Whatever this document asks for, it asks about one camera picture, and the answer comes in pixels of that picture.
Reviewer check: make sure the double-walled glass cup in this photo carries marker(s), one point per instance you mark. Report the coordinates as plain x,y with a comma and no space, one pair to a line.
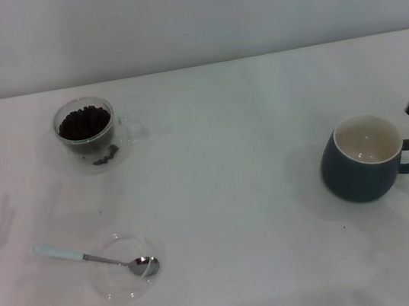
119,135

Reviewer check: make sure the glass saucer with spilled beans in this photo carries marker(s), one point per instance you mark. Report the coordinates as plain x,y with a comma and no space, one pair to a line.
76,168

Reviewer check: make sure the empty clear glass saucer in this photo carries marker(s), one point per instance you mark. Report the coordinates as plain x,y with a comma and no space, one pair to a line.
116,285

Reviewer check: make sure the dark teal ceramic mug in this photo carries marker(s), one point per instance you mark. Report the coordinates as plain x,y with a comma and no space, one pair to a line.
358,180

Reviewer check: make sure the spilled coffee beans cluster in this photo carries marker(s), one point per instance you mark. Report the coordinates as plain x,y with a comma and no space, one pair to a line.
107,158

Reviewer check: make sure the coffee beans pile in cup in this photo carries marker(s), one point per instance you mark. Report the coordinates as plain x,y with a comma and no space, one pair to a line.
84,122

